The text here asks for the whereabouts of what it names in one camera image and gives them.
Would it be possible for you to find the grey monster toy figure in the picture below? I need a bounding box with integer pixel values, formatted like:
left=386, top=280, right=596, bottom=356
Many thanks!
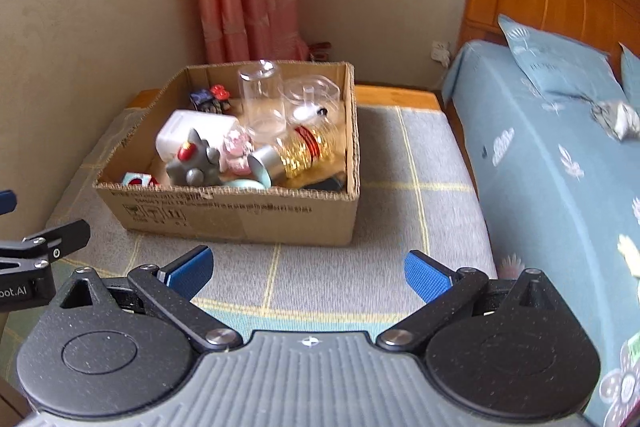
left=165, top=128, right=222, bottom=186

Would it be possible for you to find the clear plastic cup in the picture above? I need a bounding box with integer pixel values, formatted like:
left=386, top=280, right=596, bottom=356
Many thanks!
left=283, top=76, right=345, bottom=128

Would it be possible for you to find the red toy train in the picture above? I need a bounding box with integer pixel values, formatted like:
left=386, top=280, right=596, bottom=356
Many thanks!
left=122, top=171, right=161, bottom=186

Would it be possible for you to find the clear plastic jar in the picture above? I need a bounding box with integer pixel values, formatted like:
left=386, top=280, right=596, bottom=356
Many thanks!
left=237, top=60, right=288, bottom=142

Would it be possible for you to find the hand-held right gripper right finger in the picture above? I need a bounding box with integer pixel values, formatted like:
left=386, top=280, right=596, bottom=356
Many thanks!
left=375, top=250, right=558, bottom=354

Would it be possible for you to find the blue printed bed sheet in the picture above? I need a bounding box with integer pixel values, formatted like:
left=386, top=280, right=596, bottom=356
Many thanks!
left=440, top=39, right=640, bottom=427

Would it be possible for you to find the white plastic bottle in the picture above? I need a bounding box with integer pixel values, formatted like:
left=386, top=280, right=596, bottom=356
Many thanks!
left=155, top=109, right=241, bottom=160

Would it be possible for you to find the grey plaid cushion mat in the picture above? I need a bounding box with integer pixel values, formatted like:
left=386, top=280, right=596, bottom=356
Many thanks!
left=0, top=103, right=498, bottom=343

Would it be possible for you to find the capsule bottle with silver cap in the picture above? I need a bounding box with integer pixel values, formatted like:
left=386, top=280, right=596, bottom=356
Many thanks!
left=248, top=123, right=338, bottom=188

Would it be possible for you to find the small black toy figure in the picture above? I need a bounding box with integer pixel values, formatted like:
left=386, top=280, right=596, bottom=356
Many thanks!
left=189, top=84, right=234, bottom=114

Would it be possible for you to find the cardboard box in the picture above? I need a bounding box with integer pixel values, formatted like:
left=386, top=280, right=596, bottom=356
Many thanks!
left=93, top=61, right=361, bottom=249

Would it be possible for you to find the pink keychain bottle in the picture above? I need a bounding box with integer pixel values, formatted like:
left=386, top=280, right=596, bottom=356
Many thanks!
left=222, top=129, right=255, bottom=174

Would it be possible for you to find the white wall plug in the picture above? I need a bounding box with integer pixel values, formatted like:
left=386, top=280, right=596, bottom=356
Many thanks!
left=430, top=39, right=454, bottom=68

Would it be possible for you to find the grey crumpled cloth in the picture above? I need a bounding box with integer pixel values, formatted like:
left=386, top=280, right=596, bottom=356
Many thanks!
left=591, top=100, right=640, bottom=142

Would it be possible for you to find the blue printed pillow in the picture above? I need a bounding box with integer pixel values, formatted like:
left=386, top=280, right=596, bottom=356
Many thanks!
left=497, top=14, right=629, bottom=104
left=619, top=42, right=640, bottom=108

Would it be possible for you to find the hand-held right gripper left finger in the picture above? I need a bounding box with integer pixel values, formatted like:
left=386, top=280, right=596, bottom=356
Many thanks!
left=57, top=245, right=242, bottom=354

